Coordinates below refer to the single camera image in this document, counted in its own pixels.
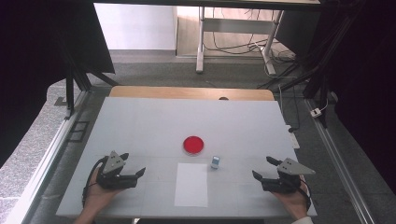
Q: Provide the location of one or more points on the white metal desk frame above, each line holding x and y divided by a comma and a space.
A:
236, 25

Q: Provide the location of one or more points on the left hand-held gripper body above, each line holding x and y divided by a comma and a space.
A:
112, 163

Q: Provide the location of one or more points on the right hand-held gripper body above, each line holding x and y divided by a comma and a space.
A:
289, 168

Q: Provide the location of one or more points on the blue and white stamp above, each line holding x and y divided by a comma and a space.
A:
215, 161

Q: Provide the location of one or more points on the black curtain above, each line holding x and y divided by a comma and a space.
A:
37, 62
364, 77

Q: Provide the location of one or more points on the aluminium floor rail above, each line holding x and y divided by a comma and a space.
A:
40, 168
339, 161

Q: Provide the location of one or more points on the round red ink pad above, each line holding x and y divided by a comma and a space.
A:
193, 145

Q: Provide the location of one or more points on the white paper sheet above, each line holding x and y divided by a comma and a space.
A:
191, 185

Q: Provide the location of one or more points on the black metal stand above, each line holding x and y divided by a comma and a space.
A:
71, 90
320, 59

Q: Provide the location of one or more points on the small white plug adapter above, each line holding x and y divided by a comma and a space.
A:
316, 112

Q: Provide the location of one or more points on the white power strip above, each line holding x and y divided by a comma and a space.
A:
293, 138

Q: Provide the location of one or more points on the person's right hand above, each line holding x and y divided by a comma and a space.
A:
294, 203

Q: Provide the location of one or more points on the person's left hand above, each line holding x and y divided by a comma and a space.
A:
96, 196

